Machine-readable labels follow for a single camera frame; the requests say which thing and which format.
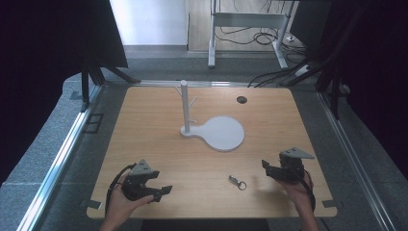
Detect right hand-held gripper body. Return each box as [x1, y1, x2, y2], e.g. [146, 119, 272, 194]
[278, 146, 316, 185]

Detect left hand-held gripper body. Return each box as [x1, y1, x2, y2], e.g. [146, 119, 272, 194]
[121, 159, 161, 202]

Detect person's left hand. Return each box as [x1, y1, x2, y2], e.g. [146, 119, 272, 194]
[105, 183, 155, 223]

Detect person's right hand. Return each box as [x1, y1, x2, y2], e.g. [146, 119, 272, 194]
[278, 172, 315, 212]

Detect white peg rack with base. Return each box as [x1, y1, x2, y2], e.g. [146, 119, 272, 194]
[174, 79, 245, 153]

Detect black stand legs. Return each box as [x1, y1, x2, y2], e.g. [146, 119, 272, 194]
[79, 57, 141, 113]
[278, 47, 342, 120]

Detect white power strip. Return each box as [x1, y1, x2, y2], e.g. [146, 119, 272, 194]
[293, 64, 313, 78]

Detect dark curtain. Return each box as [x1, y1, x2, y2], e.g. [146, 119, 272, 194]
[330, 0, 408, 181]
[0, 0, 129, 187]

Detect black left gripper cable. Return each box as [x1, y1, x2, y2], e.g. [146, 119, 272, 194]
[104, 163, 138, 214]

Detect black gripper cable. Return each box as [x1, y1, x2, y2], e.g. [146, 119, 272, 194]
[301, 168, 318, 213]
[104, 163, 138, 214]

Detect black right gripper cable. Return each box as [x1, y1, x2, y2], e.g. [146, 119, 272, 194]
[301, 168, 318, 213]

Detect metal keychain with ring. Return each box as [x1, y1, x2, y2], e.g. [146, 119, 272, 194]
[228, 174, 248, 192]

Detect aluminium rail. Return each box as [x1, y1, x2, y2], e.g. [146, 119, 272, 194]
[316, 90, 398, 231]
[16, 84, 104, 231]
[128, 79, 258, 89]

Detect black floor cables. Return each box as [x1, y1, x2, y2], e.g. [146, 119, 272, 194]
[214, 25, 311, 89]

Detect white metal desk frame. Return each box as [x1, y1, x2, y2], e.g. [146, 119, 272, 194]
[207, 0, 296, 70]

